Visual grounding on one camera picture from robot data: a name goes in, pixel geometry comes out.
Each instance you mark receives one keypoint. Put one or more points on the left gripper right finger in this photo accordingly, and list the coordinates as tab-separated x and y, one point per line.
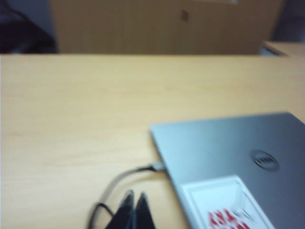
144	214

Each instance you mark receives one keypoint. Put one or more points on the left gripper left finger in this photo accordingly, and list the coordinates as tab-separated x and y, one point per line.
125	214

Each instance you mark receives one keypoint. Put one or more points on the white red Nice Try sticker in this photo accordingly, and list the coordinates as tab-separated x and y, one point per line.
214	198

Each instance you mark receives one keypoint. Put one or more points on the silver Dell laptop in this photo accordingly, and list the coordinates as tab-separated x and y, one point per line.
226	148

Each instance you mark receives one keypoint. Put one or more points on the light wooden cabinet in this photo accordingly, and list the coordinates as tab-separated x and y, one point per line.
143	31

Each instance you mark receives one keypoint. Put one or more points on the black office chair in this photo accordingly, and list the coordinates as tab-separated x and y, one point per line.
21	31

